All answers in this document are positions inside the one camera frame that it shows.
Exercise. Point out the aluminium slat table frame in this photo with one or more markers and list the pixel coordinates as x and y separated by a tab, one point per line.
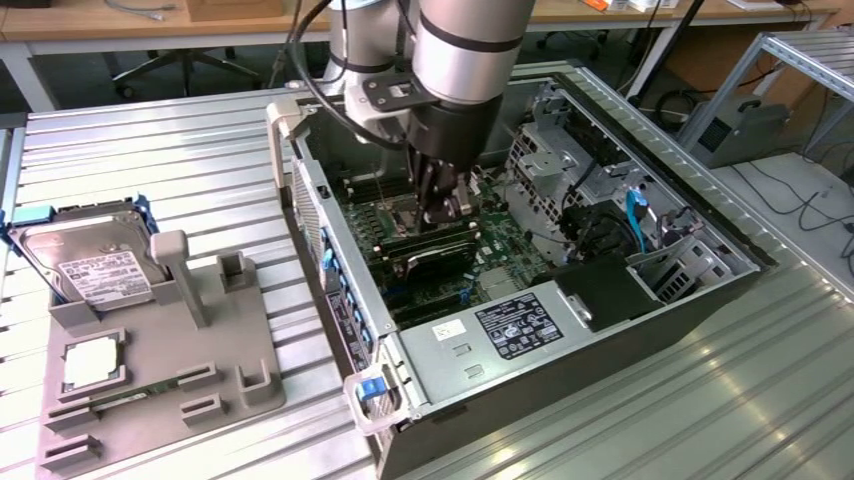
807	55

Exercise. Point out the blue expansion slot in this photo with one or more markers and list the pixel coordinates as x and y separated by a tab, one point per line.
389	291

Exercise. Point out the cardboard box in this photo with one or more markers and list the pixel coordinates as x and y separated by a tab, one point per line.
227	10

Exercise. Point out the black RAM slot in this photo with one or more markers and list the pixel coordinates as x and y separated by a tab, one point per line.
363	179
413	242
413	237
363	195
363	184
363	190

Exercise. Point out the green RAM stick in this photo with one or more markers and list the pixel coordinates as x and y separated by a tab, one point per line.
133	395

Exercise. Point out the wooden desk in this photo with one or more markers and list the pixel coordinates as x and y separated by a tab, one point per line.
80	22
734	15

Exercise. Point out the grey power supply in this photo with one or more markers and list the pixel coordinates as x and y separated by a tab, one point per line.
453	370

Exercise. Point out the open black PC case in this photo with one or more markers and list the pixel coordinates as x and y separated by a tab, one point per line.
600	380

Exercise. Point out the thin locking lever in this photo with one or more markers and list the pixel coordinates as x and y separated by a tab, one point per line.
381	190

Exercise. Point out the silver hard disk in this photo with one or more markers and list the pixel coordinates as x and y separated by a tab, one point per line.
86	250

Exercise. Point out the CPU socket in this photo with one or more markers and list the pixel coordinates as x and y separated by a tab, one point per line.
403	215

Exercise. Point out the metal disk bay cage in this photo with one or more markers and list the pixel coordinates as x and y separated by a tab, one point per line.
540	167

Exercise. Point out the GPU card with black fan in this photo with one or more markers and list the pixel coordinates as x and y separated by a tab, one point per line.
447	265

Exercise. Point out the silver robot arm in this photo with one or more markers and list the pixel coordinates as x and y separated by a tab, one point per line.
467	50

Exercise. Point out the grey parts rack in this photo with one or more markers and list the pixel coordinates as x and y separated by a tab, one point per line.
166	350

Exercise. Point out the small orange box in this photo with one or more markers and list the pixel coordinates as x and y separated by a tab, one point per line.
596	5

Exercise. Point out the silver chipset heatsink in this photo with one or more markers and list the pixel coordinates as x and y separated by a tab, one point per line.
499	284

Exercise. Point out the black office chair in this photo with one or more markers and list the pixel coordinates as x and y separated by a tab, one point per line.
187	65

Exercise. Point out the black plastic duct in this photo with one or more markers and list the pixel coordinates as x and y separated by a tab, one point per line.
600	290

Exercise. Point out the black expansion slot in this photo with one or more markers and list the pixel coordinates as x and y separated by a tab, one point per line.
427	299
433	310

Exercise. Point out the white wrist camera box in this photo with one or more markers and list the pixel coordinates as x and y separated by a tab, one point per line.
360	112

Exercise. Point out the hard disk drive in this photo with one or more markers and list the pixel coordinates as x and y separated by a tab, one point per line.
33	216

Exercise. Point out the slotted metal disk bay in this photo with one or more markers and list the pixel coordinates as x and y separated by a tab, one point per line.
674	285

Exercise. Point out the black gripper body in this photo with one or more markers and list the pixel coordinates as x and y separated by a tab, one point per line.
456	132

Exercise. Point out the small white box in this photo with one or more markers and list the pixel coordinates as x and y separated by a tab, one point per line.
650	5

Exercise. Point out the silver CPU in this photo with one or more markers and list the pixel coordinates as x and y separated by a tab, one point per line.
93	362

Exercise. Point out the grey control box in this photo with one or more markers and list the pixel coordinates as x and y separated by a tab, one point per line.
747	135

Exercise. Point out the green motherboard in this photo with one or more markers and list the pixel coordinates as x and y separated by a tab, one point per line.
513	245

